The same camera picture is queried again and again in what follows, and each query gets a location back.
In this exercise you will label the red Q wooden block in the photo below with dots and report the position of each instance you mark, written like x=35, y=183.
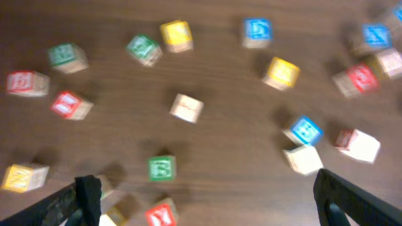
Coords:
x=356, y=80

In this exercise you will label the green J wooden block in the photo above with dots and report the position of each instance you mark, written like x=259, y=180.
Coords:
x=145, y=50

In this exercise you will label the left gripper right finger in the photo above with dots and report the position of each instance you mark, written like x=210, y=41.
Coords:
x=338, y=199

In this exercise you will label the red Y wooden block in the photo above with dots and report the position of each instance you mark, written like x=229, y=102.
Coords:
x=163, y=213

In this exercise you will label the yellow S wooden block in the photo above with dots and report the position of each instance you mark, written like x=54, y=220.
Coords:
x=281, y=74

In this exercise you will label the red L wooden block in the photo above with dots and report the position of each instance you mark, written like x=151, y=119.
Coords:
x=71, y=106

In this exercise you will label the green B wooden block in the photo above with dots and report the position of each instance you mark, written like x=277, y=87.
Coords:
x=162, y=168

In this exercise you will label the green R wooden block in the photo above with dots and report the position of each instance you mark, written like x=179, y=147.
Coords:
x=67, y=58

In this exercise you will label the blue 5 wooden block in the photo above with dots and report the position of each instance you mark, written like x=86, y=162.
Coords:
x=303, y=131

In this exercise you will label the green B tilted block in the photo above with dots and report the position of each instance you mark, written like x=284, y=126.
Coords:
x=106, y=186

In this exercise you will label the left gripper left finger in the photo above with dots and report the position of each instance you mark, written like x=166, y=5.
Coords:
x=76, y=204

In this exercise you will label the plain top block by X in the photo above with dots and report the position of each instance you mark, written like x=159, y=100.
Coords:
x=386, y=64

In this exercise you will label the red U wooden block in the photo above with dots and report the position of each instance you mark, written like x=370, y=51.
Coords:
x=304, y=159

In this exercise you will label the yellow top wooden block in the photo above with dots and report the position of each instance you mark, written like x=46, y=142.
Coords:
x=177, y=36

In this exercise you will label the plain wooden block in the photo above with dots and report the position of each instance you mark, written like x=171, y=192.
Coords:
x=113, y=217

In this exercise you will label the blue X wooden block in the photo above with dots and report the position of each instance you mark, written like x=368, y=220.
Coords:
x=371, y=37

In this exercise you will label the blue D wooden block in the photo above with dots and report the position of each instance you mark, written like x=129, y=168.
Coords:
x=257, y=33

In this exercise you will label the yellow wooden block far left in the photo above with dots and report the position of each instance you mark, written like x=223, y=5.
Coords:
x=24, y=177

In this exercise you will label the plain top blue-sided block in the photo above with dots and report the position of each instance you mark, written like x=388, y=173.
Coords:
x=186, y=108

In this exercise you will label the leaf picture blue-sided block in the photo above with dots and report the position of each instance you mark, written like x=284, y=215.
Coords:
x=358, y=145

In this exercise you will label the red 6 wooden block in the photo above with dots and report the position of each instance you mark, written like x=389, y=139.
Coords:
x=27, y=83

